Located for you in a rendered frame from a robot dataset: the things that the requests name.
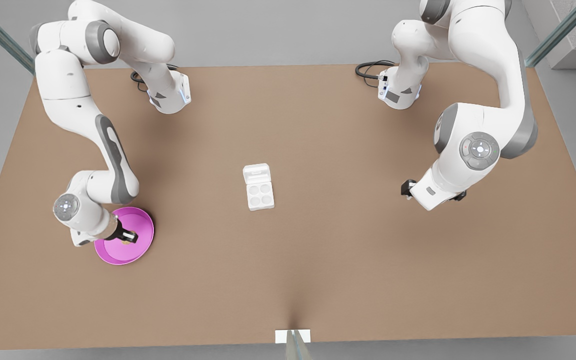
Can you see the white egg box base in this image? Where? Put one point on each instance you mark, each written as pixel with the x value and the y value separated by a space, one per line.
pixel 260 195

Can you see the silver frame post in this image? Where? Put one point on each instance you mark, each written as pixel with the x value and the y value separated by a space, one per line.
pixel 560 32
pixel 0 35
pixel 295 347

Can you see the pink round plate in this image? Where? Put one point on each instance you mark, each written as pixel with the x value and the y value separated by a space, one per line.
pixel 125 252

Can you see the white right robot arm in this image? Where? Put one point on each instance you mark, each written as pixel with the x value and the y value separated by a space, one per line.
pixel 63 80

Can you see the white egg box lid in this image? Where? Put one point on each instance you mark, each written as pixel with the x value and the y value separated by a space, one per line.
pixel 256 173

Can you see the white post foot plate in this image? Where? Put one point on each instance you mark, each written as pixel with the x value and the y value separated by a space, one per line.
pixel 282 336

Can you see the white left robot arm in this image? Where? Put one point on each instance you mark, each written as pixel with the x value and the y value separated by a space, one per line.
pixel 478 60

